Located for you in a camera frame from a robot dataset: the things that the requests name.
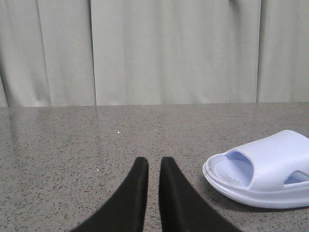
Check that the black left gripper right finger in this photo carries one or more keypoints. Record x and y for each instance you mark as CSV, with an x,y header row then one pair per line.
x,y
182,209

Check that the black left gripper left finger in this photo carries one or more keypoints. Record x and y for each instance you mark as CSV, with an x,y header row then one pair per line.
x,y
125,209

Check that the light blue slipper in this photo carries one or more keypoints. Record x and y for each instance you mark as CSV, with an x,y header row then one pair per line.
x,y
272,172

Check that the grey-white curtain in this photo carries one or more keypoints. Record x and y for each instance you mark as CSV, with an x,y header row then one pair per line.
x,y
122,52

